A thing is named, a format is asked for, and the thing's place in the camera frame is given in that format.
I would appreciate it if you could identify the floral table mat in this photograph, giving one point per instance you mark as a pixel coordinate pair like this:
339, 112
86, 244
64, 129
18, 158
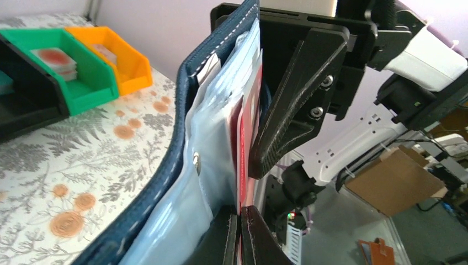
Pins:
64, 184

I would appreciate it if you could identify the white red card stack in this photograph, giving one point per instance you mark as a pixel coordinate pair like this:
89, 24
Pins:
58, 61

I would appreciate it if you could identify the teal card stack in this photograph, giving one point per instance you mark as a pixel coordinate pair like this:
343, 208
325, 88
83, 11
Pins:
7, 84

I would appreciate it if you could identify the black bin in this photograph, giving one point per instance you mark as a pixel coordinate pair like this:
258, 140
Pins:
36, 99

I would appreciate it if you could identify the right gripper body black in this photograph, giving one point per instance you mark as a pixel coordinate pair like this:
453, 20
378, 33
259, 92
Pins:
373, 42

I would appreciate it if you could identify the blue leather card holder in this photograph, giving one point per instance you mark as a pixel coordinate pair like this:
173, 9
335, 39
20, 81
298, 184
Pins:
111, 245

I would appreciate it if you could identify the brown leather holder on floor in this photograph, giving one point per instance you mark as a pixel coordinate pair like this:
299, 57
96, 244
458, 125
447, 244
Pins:
377, 252

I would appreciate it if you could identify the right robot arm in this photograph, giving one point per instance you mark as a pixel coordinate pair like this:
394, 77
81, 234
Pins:
428, 79

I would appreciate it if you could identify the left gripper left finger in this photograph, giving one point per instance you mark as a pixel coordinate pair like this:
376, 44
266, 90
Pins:
219, 244

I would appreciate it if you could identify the pale card stack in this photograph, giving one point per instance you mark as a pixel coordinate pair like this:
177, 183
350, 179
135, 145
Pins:
106, 53

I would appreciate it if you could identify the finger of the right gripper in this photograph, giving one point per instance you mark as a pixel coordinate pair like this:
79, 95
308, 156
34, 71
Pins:
312, 71

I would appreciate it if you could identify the orange bin right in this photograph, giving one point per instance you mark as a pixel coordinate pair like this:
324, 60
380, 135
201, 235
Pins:
131, 68

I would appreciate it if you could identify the cardboard box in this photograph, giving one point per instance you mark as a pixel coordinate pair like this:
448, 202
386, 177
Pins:
396, 181

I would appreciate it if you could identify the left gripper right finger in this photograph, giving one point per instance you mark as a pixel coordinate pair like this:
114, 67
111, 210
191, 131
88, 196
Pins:
258, 244

